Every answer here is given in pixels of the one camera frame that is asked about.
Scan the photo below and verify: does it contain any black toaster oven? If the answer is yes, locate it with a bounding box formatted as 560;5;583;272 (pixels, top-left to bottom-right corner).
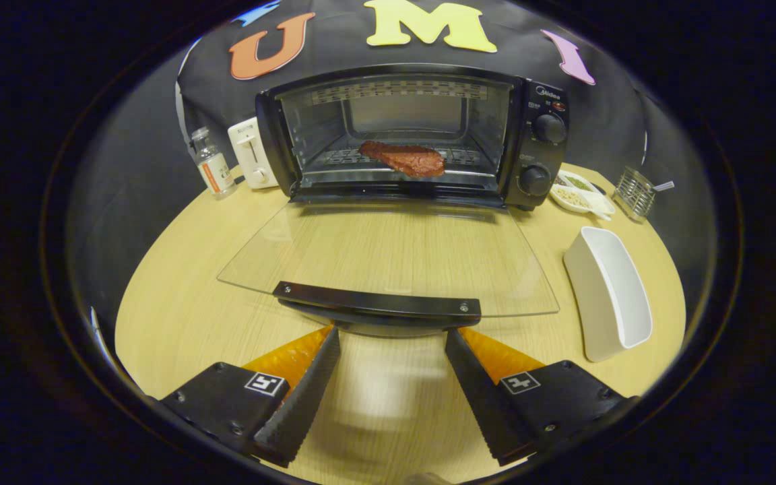
218;64;571;337

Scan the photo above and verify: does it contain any white divided dish with grains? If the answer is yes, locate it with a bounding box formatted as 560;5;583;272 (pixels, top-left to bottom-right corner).
550;170;616;222

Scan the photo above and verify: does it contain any white bread toaster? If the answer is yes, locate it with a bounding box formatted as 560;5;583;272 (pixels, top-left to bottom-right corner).
228;117;280;189

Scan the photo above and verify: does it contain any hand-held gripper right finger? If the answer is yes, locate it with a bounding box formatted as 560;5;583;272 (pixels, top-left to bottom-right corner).
445;327;638;467

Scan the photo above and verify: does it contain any brown meat steak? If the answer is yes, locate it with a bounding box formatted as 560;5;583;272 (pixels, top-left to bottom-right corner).
359;140;446;179

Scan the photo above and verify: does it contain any clear glass bottle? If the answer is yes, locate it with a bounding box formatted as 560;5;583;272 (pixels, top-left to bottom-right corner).
189;127;237;199

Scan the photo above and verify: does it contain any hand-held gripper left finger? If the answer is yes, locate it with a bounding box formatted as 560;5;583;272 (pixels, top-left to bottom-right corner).
159;325;342;467

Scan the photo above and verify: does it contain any metal wire utensil holder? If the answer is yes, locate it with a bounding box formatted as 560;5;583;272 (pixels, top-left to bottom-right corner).
614;167;658;223

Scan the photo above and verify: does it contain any white plastic tray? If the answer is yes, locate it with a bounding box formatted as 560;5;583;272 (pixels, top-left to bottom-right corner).
563;226;653;363

